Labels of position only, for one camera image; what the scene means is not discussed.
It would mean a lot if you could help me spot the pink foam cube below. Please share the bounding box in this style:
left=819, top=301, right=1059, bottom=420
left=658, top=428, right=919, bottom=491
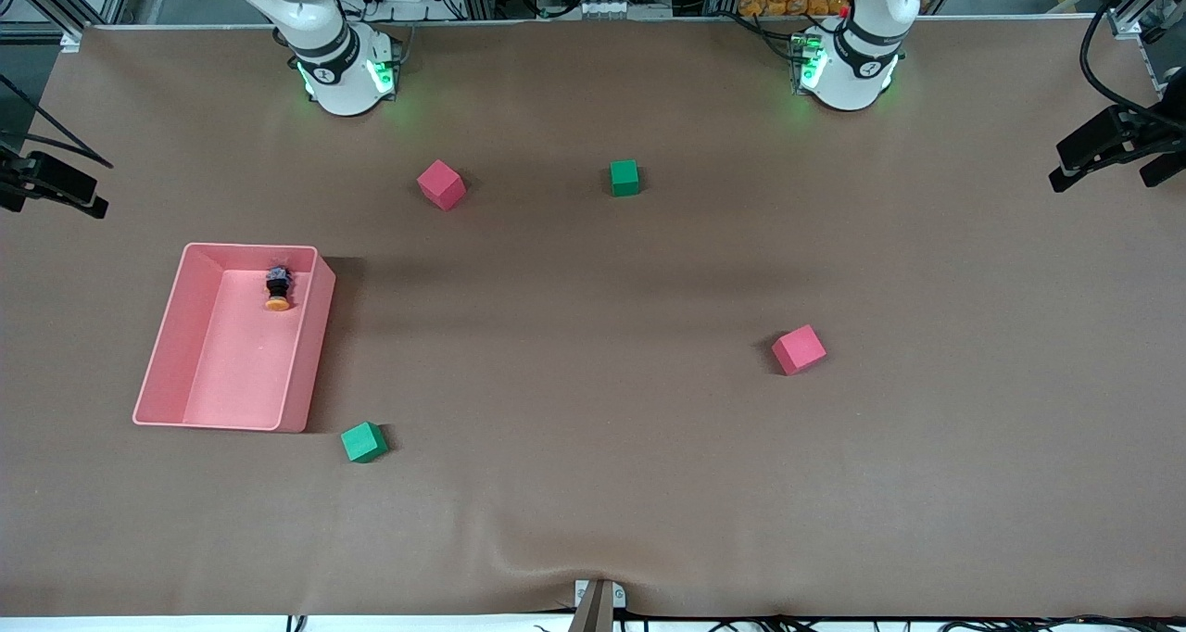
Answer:
left=416, top=159, right=467, bottom=212
left=771, top=324, right=827, bottom=376

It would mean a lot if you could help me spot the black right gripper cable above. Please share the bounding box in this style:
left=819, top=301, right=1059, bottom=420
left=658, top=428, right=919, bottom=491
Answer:
left=0, top=74, right=114, bottom=168

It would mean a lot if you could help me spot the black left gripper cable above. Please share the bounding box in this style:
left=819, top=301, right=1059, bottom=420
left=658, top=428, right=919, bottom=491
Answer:
left=1079, top=0, right=1186, bottom=133

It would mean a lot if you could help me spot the pink plastic bin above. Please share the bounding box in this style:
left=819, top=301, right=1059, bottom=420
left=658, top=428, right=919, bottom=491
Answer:
left=132, top=242, right=337, bottom=434

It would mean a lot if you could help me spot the aluminium frame profile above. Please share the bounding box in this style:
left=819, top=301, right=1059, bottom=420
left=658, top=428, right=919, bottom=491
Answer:
left=0, top=0, right=140, bottom=49
left=1047, top=0, right=1186, bottom=40

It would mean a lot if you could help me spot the brown table mat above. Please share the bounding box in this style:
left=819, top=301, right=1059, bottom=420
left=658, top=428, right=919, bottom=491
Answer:
left=0, top=16, right=1186, bottom=619

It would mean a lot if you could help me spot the aluminium camera mount post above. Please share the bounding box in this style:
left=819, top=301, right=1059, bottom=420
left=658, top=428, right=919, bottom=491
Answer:
left=570, top=578, right=627, bottom=632

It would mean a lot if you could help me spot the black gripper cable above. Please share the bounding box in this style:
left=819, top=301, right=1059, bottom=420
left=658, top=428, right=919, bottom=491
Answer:
left=0, top=74, right=114, bottom=168
left=1079, top=0, right=1186, bottom=133

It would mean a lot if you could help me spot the white terminal block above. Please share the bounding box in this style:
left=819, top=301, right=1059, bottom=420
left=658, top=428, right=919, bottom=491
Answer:
left=576, top=0, right=674, bottom=19

